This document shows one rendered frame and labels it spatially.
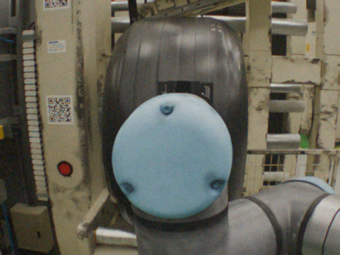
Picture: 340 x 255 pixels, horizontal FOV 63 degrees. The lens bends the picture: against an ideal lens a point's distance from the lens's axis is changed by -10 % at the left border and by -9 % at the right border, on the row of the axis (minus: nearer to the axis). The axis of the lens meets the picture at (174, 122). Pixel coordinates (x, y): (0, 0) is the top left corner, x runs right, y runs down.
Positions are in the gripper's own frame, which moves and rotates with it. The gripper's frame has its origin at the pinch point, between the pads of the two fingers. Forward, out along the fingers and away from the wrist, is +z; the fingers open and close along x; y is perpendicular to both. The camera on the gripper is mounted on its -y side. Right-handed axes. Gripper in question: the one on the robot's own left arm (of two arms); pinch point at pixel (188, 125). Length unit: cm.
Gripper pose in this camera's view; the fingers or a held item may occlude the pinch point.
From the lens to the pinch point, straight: 52.8
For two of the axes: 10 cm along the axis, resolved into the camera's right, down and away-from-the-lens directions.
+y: 0.2, -9.9, -1.2
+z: 0.8, -1.1, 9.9
